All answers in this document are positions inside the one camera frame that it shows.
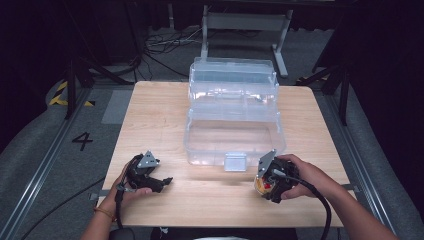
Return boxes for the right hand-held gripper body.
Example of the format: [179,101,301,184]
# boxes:
[256,148,300,193]

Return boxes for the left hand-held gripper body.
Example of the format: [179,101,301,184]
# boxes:
[125,150,165,193]

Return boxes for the round yellow red-label container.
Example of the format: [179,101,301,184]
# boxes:
[254,175,273,196]

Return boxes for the clear plastic storage box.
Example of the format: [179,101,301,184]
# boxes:
[183,56,287,172]

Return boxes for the person's left hand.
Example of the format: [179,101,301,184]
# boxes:
[99,157,153,215]

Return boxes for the person's right hand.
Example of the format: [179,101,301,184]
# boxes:
[277,153,335,201]

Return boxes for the black chair part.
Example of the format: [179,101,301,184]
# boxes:
[108,227,136,240]

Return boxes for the person's white clothing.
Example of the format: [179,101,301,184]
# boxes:
[193,235,235,240]

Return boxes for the black metal stand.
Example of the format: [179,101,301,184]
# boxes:
[64,0,135,120]
[295,63,352,127]

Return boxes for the yellow black hazard tape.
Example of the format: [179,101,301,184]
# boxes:
[48,80,96,108]

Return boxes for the grey metal stand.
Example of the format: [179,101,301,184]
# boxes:
[198,4,295,79]

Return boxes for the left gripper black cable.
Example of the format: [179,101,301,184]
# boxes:
[114,185,127,230]

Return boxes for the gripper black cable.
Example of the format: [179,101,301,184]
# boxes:
[114,185,127,230]
[273,169,333,240]

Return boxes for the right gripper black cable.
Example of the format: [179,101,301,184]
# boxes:
[273,169,333,240]

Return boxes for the gold bracelet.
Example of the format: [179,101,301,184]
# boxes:
[92,206,116,222]

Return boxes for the thin black floor cable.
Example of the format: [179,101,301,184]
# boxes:
[20,176,106,240]

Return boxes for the tangle of floor cables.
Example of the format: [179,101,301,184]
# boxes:
[142,25,205,83]

